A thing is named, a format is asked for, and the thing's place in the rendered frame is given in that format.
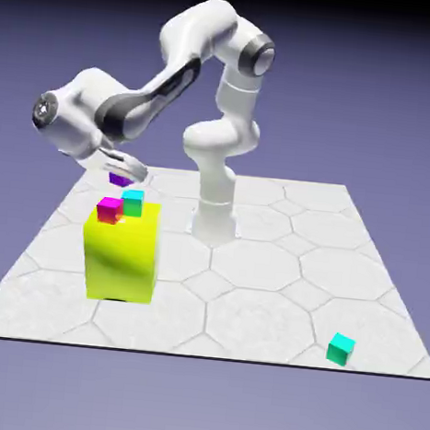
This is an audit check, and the small purple cube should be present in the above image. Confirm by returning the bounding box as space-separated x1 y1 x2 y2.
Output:
107 171 135 189

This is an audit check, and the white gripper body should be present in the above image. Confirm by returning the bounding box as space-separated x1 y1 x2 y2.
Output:
91 146 151 185

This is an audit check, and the small magenta cube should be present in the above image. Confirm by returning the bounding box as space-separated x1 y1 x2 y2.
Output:
94 195 126 227

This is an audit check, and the large yellow box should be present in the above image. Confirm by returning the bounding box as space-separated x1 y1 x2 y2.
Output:
76 195 165 307

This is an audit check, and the small cyan cube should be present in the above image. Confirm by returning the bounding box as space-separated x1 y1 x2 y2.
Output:
119 188 146 219
325 331 358 368

